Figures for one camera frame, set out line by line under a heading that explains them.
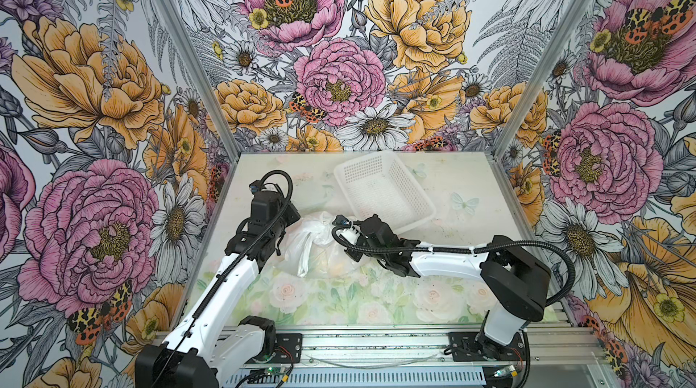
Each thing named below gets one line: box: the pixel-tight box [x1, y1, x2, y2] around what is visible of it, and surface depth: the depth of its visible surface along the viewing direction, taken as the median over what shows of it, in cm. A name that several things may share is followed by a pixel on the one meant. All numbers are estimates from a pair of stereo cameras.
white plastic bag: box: [275, 211, 369, 279], surface depth 83 cm
